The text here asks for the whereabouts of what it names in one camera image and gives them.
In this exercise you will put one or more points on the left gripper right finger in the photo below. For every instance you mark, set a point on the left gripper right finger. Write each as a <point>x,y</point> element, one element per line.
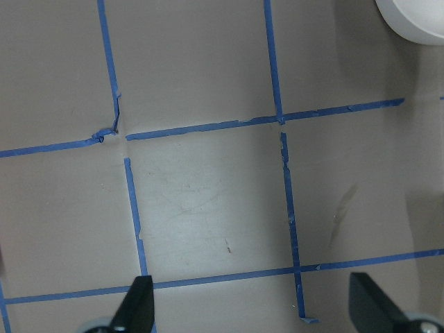
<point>370,309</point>

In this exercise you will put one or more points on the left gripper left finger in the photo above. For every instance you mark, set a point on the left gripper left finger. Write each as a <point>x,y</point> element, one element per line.
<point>136,312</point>

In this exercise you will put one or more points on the white plastic dustpan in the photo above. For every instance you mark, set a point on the white plastic dustpan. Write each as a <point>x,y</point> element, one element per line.
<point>420,22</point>

